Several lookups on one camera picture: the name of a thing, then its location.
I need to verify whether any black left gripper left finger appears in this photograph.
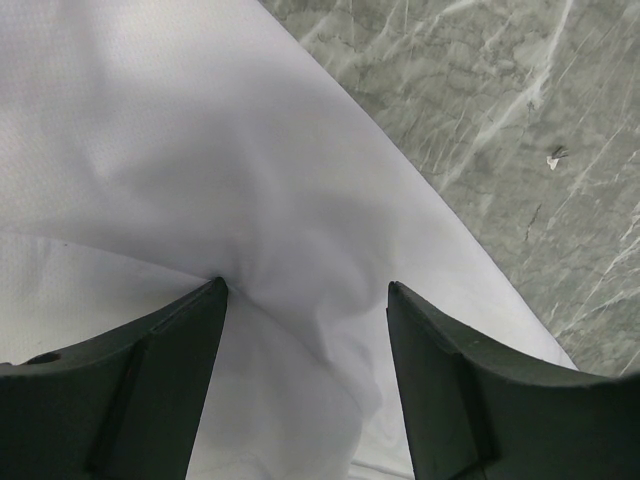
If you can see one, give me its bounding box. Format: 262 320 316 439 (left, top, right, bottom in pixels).
1 279 228 479

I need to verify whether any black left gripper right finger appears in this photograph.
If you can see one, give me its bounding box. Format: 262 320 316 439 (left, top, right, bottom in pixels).
387 282 640 479

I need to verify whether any white t shirt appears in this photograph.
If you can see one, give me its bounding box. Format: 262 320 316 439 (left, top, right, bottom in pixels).
1 1 572 479

